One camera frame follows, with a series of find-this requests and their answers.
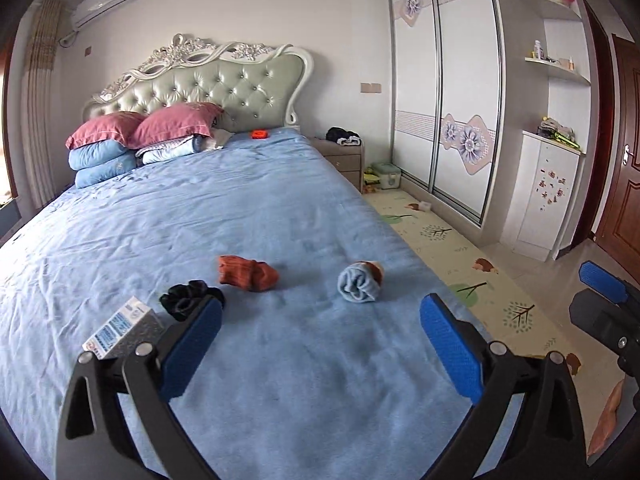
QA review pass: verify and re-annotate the rolled blue sock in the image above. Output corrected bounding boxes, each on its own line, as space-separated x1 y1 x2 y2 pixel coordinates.
337 259 386 305

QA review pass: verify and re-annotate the clutter pile on cabinet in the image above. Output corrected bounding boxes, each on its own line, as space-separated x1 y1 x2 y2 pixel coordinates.
537 117 584 154

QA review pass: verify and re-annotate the black sock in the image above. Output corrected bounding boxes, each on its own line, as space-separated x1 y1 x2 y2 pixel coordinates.
158 279 227 322

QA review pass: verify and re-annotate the brown wooden door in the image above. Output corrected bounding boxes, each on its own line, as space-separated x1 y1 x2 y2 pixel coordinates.
594 34 640 274

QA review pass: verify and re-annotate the beige striped curtain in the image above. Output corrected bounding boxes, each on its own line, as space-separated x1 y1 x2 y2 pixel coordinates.
22 0 64 212

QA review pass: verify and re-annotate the folded blue quilt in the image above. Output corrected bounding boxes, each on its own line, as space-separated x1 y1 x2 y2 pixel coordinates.
67 138 141 171
74 157 139 189

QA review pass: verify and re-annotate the green storage box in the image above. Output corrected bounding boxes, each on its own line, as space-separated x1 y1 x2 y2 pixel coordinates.
372 161 402 190

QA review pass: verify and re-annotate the printed floor mat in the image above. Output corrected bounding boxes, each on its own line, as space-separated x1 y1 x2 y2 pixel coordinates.
362 187 627 463

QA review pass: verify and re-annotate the white sliding door wardrobe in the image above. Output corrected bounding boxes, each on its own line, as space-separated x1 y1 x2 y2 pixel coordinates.
384 0 504 227

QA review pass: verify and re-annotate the dark clothes pile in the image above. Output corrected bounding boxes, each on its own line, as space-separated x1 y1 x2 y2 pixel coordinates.
325 126 361 149

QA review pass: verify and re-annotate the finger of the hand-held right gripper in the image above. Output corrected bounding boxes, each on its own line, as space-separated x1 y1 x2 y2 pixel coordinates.
568 287 640 377
578 259 640 307

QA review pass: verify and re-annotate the orange brown sock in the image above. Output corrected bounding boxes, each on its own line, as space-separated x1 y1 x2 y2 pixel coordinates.
217 254 280 293

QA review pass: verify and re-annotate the folded patterned blanket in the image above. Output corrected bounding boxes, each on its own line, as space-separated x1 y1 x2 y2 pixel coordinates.
134 134 216 165

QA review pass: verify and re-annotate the wooden nightstand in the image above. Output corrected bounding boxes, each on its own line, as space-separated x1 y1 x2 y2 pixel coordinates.
313 135 366 194

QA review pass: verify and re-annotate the pink pillow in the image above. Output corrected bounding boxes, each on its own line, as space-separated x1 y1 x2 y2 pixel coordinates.
125 101 225 150
65 112 149 151

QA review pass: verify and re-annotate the white sticker cabinet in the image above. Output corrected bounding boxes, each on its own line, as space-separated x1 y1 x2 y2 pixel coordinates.
502 129 586 262

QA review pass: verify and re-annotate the bed with blue sheet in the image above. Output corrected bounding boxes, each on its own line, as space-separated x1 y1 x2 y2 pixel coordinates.
0 127 503 480

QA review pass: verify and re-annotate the tufted green headboard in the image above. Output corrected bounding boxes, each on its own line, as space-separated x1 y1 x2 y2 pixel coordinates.
82 33 315 129

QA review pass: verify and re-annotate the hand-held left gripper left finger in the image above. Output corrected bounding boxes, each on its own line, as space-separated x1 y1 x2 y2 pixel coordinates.
55 293 225 480

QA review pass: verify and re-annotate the small white blue carton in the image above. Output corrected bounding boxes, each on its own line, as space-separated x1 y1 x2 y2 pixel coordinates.
81 295 166 361

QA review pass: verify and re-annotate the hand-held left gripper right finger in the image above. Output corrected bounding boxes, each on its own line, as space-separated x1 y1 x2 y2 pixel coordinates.
418 292 589 480

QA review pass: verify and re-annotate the white air conditioner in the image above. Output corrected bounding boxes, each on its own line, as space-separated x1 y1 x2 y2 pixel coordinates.
69 0 146 31

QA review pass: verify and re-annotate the white corner shelf unit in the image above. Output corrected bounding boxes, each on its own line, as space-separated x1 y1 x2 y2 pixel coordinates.
492 0 617 262

